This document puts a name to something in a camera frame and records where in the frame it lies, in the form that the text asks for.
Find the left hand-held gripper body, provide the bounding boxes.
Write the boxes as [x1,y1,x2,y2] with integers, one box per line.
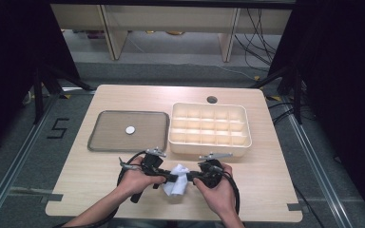
[140,146,167,176]

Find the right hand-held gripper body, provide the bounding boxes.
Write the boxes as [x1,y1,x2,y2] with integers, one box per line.
[197,152,234,189]

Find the white sock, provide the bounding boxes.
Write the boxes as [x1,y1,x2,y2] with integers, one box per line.
[162,162,191,198]

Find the person's right hand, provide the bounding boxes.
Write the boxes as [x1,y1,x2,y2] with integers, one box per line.
[192,162,236,220]

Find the person's left hand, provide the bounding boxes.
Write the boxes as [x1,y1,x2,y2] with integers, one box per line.
[117,156,167,200]

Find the cream divided storage box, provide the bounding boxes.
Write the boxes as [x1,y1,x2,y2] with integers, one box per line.
[167,102,253,159]

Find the grey rectangular tray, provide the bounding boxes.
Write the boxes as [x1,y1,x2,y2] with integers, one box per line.
[86,109,171,154]

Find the black metal stand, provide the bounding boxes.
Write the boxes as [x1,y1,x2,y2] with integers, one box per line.
[31,62,93,125]
[250,65,304,125]

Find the beige wooden desk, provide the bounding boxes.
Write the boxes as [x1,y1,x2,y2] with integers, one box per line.
[50,4,293,63]

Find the dark curtain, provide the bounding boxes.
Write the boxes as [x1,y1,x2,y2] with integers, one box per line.
[267,0,365,224]
[0,0,81,161]

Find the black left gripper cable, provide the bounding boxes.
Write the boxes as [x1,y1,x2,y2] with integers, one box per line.
[50,150,147,228]

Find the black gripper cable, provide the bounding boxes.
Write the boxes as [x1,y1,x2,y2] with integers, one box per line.
[220,171,241,217]
[50,150,147,228]

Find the grey cable plug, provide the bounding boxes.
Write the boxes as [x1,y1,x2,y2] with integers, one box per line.
[118,157,141,171]

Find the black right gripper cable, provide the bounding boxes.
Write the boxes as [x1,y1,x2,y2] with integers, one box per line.
[220,171,241,217]

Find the black floor cables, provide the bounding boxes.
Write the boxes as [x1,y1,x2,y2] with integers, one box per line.
[266,100,317,126]

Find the white floor cable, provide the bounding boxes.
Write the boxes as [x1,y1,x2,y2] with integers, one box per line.
[183,61,259,81]

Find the aluminium floor rail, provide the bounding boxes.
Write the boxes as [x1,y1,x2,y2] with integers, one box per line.
[285,111,354,228]
[0,91,62,228]

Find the black hanging cables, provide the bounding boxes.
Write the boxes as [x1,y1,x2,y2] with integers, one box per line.
[233,8,282,72]

